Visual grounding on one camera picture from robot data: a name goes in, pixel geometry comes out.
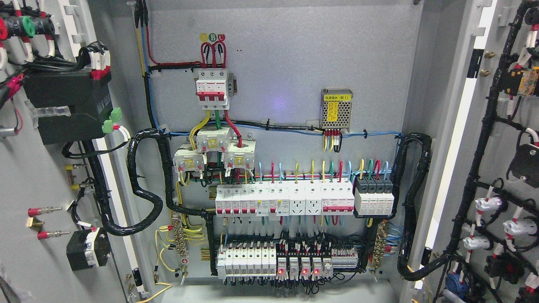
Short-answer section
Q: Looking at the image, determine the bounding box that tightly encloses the red white main breaker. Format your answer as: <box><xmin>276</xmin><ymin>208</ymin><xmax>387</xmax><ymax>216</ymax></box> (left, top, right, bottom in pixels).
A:
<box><xmin>196</xmin><ymin>69</ymin><xmax>237</xmax><ymax>111</ymax></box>

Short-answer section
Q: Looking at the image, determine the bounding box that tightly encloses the black corrugated cable conduit right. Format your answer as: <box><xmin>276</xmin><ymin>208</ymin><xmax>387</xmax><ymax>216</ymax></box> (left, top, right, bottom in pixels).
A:
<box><xmin>396</xmin><ymin>133</ymin><xmax>459</xmax><ymax>282</ymax></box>

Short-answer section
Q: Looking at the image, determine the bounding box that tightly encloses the grey cabinet body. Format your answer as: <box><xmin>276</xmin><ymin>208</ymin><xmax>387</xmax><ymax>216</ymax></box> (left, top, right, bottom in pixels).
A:
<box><xmin>88</xmin><ymin>0</ymin><xmax>478</xmax><ymax>303</ymax></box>

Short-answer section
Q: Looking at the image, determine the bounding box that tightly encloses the black digital power meter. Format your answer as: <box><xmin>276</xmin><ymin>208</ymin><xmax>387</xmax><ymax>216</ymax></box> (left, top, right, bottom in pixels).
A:
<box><xmin>24</xmin><ymin>68</ymin><xmax>122</xmax><ymax>145</ymax></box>

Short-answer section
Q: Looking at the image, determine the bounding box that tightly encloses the black white surge protector block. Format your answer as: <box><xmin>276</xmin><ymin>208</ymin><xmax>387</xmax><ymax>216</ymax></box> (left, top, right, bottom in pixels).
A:
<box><xmin>354</xmin><ymin>177</ymin><xmax>396</xmax><ymax>219</ymax></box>

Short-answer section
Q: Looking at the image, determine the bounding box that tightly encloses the white current transformer group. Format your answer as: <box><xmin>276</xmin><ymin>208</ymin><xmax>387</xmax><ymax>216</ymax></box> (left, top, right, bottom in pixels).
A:
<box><xmin>173</xmin><ymin>126</ymin><xmax>256</xmax><ymax>176</ymax></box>

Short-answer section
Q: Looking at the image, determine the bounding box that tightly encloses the metal mesh power supply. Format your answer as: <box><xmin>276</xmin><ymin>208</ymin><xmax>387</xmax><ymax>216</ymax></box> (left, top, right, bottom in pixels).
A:
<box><xmin>319</xmin><ymin>88</ymin><xmax>353</xmax><ymax>129</ymax></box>

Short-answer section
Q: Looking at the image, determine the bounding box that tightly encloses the white lower breaker row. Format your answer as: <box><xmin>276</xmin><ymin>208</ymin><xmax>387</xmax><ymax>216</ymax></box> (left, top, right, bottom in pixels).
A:
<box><xmin>217</xmin><ymin>243</ymin><xmax>278</xmax><ymax>280</ymax></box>

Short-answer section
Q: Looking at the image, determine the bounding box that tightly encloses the white rotary selector switch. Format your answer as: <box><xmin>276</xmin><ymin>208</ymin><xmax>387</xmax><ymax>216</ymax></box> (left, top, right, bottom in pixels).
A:
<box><xmin>66</xmin><ymin>228</ymin><xmax>110</xmax><ymax>271</ymax></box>

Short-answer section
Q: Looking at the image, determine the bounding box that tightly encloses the red terminal connector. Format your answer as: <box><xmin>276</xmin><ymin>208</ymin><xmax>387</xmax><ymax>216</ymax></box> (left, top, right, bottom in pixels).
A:
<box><xmin>26</xmin><ymin>207</ymin><xmax>71</xmax><ymax>240</ymax></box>

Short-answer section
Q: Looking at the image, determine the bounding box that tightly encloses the white socket breaker row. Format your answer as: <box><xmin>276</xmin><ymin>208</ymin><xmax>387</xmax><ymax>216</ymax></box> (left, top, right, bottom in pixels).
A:
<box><xmin>214</xmin><ymin>180</ymin><xmax>354</xmax><ymax>219</ymax></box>

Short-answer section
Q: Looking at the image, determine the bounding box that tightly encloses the grey cabinet door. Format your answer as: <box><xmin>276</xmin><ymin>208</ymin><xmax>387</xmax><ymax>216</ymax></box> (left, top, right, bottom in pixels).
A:
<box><xmin>0</xmin><ymin>0</ymin><xmax>149</xmax><ymax>303</ymax></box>
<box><xmin>398</xmin><ymin>0</ymin><xmax>539</xmax><ymax>303</ymax></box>

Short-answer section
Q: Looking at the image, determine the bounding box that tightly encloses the yellow terminal connector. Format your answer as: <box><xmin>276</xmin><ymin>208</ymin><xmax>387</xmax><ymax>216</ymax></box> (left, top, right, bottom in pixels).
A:
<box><xmin>64</xmin><ymin>163</ymin><xmax>94</xmax><ymax>191</ymax></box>

